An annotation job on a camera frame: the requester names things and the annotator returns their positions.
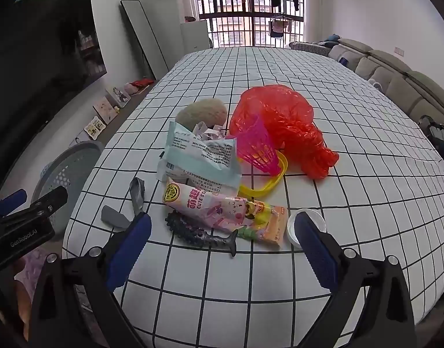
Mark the beige sloth plush toy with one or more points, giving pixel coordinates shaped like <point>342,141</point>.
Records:
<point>210,111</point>

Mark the white round lid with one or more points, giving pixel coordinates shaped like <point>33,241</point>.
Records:
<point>303,227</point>

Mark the checkered white bed sheet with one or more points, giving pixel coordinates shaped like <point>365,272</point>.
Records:
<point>385,196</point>

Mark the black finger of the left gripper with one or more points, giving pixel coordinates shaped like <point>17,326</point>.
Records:
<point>45,206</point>

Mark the grey perforated laundry basket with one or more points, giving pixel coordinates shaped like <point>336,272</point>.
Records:
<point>69,170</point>

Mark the pink plastic shuttlecock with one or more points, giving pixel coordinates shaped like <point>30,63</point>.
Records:
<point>254,144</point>

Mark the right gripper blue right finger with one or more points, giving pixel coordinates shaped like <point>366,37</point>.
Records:
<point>386,319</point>

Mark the comic photo frame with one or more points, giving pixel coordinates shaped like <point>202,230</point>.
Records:
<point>95,127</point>

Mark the light blue wipes packet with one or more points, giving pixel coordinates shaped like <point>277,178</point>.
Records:
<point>207,165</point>

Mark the grey tv console shelf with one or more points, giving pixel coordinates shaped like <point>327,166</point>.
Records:
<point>129,108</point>

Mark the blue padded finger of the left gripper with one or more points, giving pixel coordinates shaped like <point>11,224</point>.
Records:
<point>12,202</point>

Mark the white cabinet by window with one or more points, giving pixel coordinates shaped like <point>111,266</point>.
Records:
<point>195,36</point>

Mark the pink drawing photo frame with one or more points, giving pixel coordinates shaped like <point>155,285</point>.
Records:
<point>105,110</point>

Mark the window security grille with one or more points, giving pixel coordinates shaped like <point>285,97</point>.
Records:
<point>252,22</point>

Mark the red plastic bag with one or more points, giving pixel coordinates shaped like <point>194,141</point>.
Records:
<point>288,119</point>

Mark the black backpack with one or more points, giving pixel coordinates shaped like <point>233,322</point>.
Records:
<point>434,132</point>

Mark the red cloth on shelf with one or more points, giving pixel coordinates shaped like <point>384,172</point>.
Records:
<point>142,83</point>

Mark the girl photo frame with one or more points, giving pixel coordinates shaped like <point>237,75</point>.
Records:
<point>117,97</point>

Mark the leaning floor mirror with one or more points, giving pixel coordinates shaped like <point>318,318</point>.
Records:
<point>146,38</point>

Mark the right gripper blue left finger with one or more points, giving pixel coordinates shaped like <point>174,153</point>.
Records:
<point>56,317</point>

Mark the pink snack wrapper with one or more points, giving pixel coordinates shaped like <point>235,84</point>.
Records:
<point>253,219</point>

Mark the black wall television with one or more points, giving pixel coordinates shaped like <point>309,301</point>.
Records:
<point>49,53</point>

